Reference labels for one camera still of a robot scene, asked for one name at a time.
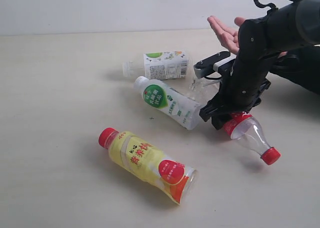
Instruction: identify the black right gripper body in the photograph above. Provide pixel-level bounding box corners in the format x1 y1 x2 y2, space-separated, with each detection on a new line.
199 56 272 121

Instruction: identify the clear cola bottle red cap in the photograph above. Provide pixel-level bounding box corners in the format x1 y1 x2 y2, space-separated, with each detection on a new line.
223 111 281 165

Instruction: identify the white bottle green round label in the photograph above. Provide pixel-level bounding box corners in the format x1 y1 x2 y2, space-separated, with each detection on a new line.
133 76 202 130

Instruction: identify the yellow label bottle red cap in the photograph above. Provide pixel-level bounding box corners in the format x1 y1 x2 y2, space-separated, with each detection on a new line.
98 127 197 204

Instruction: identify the clear bottle white square label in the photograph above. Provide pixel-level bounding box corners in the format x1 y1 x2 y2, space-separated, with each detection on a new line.
122 51 193 80

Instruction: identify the person's open bare hand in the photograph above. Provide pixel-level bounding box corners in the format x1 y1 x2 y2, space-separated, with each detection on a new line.
207 16 240 55

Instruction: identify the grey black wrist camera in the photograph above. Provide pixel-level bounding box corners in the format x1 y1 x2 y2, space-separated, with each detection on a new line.
193 51 236 79

